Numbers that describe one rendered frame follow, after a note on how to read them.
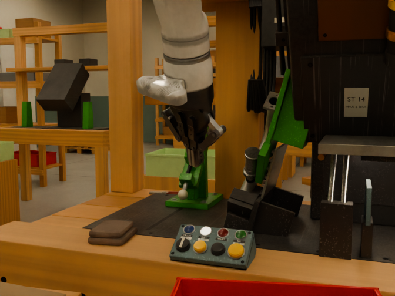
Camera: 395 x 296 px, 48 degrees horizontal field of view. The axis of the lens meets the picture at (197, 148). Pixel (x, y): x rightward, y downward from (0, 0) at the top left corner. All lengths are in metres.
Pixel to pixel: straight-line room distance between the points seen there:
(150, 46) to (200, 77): 11.61
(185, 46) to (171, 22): 0.04
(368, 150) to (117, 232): 0.52
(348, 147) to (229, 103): 0.66
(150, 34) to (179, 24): 11.68
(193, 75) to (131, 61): 0.90
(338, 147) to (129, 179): 0.91
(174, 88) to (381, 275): 0.50
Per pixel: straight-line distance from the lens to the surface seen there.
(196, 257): 0.86
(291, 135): 1.01
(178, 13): 0.62
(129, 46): 1.55
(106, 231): 0.98
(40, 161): 6.40
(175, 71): 0.66
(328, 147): 0.81
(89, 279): 0.97
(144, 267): 0.90
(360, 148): 0.81
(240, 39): 1.41
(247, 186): 1.08
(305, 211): 1.27
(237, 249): 0.84
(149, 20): 12.37
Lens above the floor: 1.21
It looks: 6 degrees down
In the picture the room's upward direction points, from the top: straight up
